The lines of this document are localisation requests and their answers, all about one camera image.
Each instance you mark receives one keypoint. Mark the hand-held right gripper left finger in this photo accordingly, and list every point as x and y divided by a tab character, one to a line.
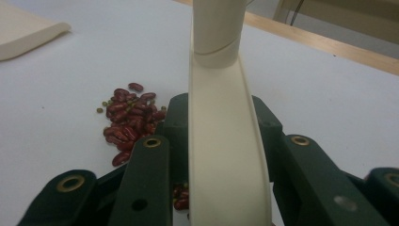
177	141

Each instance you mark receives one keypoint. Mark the pile of red beans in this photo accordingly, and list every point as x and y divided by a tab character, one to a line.
128	122

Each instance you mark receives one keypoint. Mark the wooden table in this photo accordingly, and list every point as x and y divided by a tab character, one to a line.
345	51

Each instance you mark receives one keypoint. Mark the cream hand brush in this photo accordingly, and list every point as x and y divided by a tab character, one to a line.
219	141

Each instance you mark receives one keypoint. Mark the cream plastic dustpan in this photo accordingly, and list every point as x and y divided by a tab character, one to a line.
19	34

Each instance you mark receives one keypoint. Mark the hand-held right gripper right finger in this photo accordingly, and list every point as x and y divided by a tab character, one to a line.
269	132

